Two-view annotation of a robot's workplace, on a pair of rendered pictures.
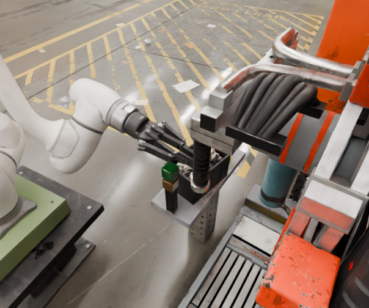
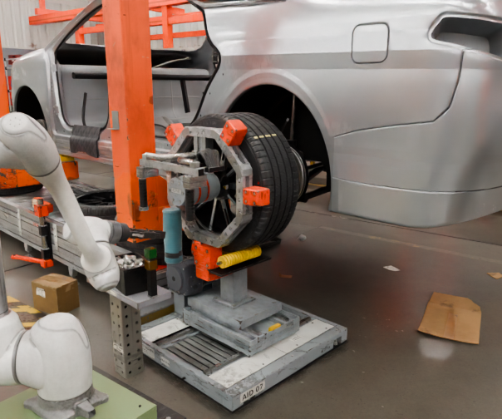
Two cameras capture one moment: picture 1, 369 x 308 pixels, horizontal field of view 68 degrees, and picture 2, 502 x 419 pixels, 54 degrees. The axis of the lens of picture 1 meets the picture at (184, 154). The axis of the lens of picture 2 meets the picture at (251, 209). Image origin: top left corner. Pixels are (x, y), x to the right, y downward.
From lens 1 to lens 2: 1.87 m
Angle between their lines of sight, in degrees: 73
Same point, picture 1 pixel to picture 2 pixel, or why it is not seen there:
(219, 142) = (202, 181)
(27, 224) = (99, 382)
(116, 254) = not seen: outside the picture
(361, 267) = (262, 175)
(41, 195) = not seen: hidden behind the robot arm
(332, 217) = (248, 172)
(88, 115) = (104, 233)
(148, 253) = not seen: hidden behind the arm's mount
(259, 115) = (213, 160)
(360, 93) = (232, 140)
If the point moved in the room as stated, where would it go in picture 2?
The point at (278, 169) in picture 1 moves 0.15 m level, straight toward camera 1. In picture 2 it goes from (177, 227) to (201, 232)
